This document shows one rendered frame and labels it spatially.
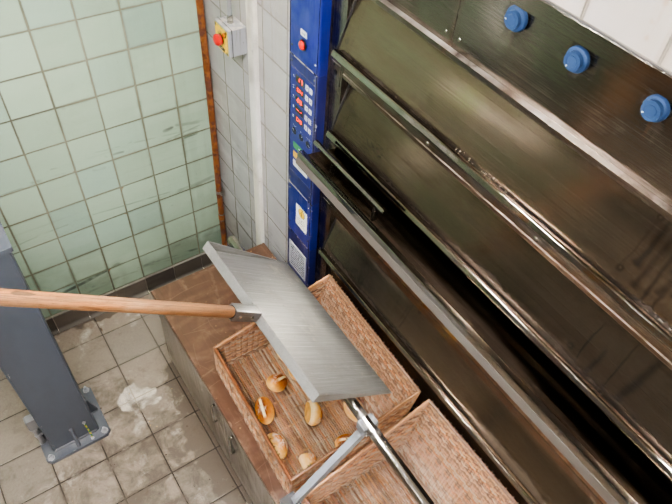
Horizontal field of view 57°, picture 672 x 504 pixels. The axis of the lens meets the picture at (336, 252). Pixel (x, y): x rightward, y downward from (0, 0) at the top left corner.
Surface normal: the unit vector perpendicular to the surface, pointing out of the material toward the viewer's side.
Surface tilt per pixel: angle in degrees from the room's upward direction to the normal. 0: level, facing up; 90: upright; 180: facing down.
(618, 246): 70
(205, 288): 0
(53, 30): 90
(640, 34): 90
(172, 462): 0
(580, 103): 90
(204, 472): 0
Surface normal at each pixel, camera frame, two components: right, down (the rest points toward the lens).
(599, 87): -0.83, 0.38
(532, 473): -0.76, 0.14
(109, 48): 0.56, 0.65
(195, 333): 0.07, -0.66
